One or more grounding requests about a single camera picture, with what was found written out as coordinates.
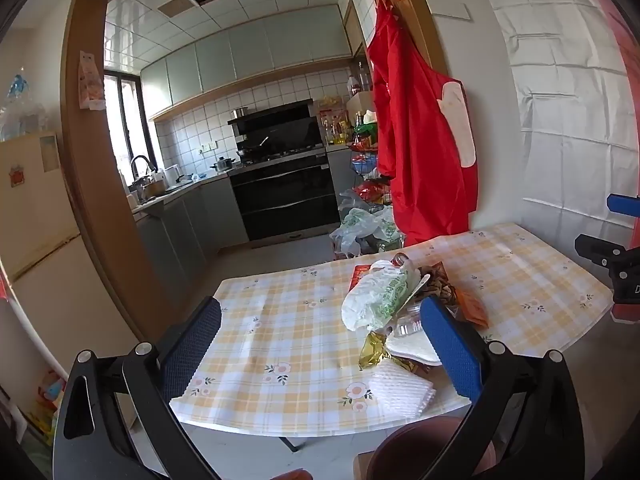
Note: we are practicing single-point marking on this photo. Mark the orange snack packet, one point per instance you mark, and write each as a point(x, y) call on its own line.
point(472, 310)

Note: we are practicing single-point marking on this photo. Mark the white plastic bag green print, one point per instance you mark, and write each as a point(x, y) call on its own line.
point(380, 295)

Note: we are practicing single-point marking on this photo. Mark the black stove oven unit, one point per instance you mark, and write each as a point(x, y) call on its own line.
point(287, 195)

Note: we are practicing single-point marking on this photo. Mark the red hanging apron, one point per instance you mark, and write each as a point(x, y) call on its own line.
point(415, 160)

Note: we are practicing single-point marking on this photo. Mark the crushed red drink can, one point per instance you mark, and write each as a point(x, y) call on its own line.
point(400, 260)

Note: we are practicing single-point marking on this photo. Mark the brown snack wrapper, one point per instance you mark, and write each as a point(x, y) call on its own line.
point(440, 285)

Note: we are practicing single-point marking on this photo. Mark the green snack bag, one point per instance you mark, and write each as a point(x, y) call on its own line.
point(365, 135)

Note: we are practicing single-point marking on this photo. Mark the red snack bag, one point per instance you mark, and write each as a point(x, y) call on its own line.
point(371, 192)

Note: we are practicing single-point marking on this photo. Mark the white wall panel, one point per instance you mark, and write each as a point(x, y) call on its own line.
point(451, 11)

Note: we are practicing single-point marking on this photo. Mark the printed paper packet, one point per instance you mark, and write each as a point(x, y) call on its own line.
point(91, 82)

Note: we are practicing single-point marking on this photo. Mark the white foam fruit net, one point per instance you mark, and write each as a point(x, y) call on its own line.
point(400, 390)

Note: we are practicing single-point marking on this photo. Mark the curved kitchen faucet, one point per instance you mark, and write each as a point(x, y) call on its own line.
point(142, 162)

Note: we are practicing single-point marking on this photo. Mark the small steel pot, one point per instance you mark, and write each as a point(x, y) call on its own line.
point(240, 113)

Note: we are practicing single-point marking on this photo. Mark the dark framed window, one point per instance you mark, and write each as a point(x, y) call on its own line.
point(122, 125)

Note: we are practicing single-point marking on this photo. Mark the white green shopping bags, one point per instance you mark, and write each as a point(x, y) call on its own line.
point(360, 227)

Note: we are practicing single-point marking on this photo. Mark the white creased wall sheet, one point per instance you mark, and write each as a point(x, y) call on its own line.
point(565, 85)

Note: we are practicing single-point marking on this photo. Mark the blue bowl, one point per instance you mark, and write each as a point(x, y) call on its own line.
point(362, 164)

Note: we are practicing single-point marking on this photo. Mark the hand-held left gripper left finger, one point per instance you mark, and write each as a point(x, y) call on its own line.
point(192, 345)

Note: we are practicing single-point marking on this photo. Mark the lidded steel pot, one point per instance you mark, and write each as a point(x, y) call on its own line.
point(223, 165)

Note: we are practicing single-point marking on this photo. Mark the group of cooking oil bottles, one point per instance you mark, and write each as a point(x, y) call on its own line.
point(336, 127)

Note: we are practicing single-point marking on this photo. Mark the colourful toy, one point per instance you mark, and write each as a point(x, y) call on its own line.
point(47, 402)

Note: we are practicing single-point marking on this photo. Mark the cream refrigerator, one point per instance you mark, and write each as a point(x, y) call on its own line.
point(40, 260)

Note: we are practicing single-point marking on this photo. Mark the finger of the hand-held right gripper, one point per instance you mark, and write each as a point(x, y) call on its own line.
point(600, 250)
point(625, 205)

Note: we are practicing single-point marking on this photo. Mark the white printed film lid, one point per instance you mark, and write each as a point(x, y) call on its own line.
point(415, 350)

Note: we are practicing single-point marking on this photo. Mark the clear bag with blue items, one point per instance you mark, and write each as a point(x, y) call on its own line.
point(20, 110)

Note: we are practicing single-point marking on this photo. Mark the grey lower cabinets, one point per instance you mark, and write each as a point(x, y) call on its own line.
point(185, 230)

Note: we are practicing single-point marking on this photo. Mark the black range hood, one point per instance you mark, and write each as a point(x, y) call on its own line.
point(280, 125)

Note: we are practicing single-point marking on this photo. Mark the pale green upper cabinets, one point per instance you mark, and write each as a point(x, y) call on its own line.
point(240, 55)

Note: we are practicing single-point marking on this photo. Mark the brown round bin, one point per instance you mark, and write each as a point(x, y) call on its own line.
point(405, 452)

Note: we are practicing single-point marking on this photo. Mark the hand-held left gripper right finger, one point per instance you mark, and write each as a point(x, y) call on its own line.
point(450, 345)

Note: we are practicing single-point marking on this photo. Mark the gold foil wrapper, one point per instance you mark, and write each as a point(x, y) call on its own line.
point(372, 352)

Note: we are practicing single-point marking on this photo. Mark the red food pouch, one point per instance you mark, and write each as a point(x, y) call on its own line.
point(359, 275)

